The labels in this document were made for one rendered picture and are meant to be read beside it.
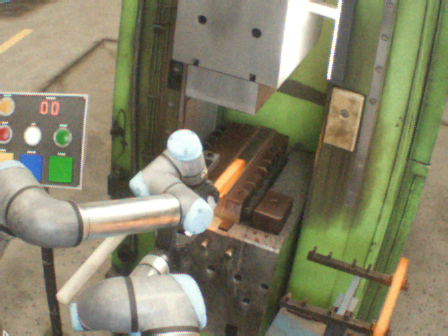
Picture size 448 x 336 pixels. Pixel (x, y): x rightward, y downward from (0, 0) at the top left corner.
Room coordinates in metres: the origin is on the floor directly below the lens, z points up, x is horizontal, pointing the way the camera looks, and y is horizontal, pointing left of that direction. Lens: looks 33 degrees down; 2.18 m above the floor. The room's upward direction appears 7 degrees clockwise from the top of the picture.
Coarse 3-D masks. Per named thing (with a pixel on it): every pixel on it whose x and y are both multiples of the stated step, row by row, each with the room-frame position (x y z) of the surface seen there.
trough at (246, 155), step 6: (258, 132) 2.03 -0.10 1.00; (264, 132) 2.05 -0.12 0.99; (258, 138) 2.01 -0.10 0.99; (264, 138) 2.01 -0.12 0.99; (252, 144) 1.97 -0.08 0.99; (258, 144) 1.97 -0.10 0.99; (246, 150) 1.92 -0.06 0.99; (252, 150) 1.93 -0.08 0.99; (240, 156) 1.88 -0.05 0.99; (246, 156) 1.89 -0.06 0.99; (246, 162) 1.86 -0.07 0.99
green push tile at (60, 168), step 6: (54, 156) 1.67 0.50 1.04; (54, 162) 1.66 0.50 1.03; (60, 162) 1.67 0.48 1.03; (66, 162) 1.67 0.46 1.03; (72, 162) 1.68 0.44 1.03; (54, 168) 1.66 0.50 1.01; (60, 168) 1.66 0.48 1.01; (66, 168) 1.66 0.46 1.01; (54, 174) 1.65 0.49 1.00; (60, 174) 1.65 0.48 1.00; (66, 174) 1.65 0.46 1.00; (48, 180) 1.64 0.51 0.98; (54, 180) 1.64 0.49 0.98; (60, 180) 1.64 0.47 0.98; (66, 180) 1.64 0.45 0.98
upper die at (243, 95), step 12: (192, 72) 1.70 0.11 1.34; (204, 72) 1.69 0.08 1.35; (216, 72) 1.68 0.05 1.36; (192, 84) 1.70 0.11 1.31; (204, 84) 1.69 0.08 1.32; (216, 84) 1.68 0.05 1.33; (228, 84) 1.67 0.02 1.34; (240, 84) 1.66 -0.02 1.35; (252, 84) 1.65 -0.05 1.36; (192, 96) 1.70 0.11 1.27; (204, 96) 1.69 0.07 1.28; (216, 96) 1.68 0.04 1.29; (228, 96) 1.67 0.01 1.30; (240, 96) 1.66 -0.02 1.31; (252, 96) 1.65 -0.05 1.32; (264, 96) 1.70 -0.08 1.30; (240, 108) 1.66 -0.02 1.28; (252, 108) 1.65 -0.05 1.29
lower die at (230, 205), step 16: (240, 128) 2.07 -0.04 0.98; (256, 128) 2.06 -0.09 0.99; (224, 144) 1.96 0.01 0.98; (240, 144) 1.95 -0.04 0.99; (272, 144) 1.97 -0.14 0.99; (224, 160) 1.85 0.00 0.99; (256, 160) 1.87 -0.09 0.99; (272, 160) 1.88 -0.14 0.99; (208, 176) 1.75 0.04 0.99; (240, 176) 1.76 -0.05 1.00; (256, 176) 1.78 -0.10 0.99; (224, 192) 1.67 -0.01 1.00; (224, 208) 1.66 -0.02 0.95; (240, 208) 1.64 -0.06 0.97
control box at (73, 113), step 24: (0, 96) 1.74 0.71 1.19; (24, 96) 1.75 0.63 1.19; (48, 96) 1.76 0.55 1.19; (72, 96) 1.77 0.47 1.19; (0, 120) 1.71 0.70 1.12; (24, 120) 1.72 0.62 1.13; (48, 120) 1.73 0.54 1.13; (72, 120) 1.74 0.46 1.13; (0, 144) 1.67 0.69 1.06; (24, 144) 1.68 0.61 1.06; (48, 144) 1.69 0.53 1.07; (72, 144) 1.70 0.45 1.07; (48, 168) 1.66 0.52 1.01; (72, 168) 1.67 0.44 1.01
